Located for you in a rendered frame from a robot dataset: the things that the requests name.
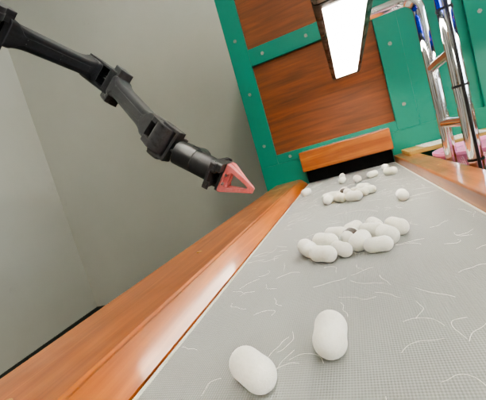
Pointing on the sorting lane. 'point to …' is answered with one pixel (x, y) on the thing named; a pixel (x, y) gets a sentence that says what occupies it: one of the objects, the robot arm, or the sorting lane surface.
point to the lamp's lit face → (345, 33)
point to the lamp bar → (326, 32)
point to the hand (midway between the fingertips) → (250, 189)
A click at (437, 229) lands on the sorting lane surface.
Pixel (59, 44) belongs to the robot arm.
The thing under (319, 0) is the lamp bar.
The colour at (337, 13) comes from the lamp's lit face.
